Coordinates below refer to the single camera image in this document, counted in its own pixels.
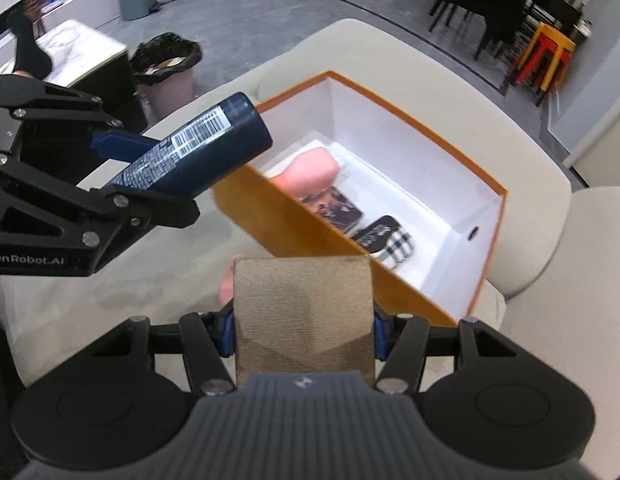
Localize orange cardboard storage box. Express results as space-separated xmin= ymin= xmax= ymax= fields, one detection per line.
xmin=212 ymin=71 xmax=508 ymax=328

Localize person's left forearm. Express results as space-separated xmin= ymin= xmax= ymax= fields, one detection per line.
xmin=4 ymin=10 xmax=53 ymax=80

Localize dark blue spray can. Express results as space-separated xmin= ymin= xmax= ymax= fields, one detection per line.
xmin=104 ymin=92 xmax=274 ymax=198

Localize black dining chair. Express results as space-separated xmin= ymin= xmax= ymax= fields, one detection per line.
xmin=527 ymin=0 xmax=585 ymax=36

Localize brown cardboard box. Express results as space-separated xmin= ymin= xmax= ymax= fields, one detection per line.
xmin=233 ymin=255 xmax=377 ymax=388

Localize pink cup with spout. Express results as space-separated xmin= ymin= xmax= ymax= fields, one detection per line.
xmin=220 ymin=266 xmax=237 ymax=307

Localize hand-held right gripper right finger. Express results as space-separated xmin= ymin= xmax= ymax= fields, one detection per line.
xmin=372 ymin=310 xmax=520 ymax=395

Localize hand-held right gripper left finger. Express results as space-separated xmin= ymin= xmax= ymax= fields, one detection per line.
xmin=92 ymin=305 xmax=237 ymax=397

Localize pink pump bottle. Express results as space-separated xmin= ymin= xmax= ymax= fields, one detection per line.
xmin=275 ymin=145 xmax=339 ymax=197

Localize stacked coloured stools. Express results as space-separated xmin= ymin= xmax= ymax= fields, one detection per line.
xmin=512 ymin=22 xmax=576 ymax=106

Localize white low cabinet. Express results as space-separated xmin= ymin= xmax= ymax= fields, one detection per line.
xmin=0 ymin=0 xmax=121 ymax=43

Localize black trash bag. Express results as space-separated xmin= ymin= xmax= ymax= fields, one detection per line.
xmin=131 ymin=32 xmax=202 ymax=86

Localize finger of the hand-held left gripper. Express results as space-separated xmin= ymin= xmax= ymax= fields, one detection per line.
xmin=0 ymin=152 xmax=201 ymax=256
xmin=0 ymin=75 xmax=158 ymax=163

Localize black plaid glasses case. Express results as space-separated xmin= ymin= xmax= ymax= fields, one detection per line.
xmin=352 ymin=215 xmax=417 ymax=268

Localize maroon printed box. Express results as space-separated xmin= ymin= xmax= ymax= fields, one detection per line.
xmin=302 ymin=186 xmax=365 ymax=236

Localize pink trash bin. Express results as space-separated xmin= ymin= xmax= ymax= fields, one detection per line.
xmin=140 ymin=67 xmax=195 ymax=118

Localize red plastic stool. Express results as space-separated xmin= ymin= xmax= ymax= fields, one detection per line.
xmin=514 ymin=42 xmax=570 ymax=93

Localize white marble side table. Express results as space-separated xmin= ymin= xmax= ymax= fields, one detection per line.
xmin=37 ymin=19 xmax=148 ymax=133

